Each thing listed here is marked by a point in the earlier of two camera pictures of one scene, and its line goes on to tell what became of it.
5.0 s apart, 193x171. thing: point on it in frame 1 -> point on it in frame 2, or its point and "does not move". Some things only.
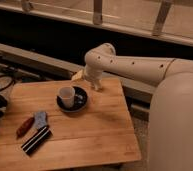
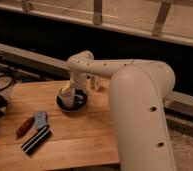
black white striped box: (36, 139) does not move
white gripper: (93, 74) -> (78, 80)
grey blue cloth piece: (40, 119) does not move
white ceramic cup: (67, 95) does not move
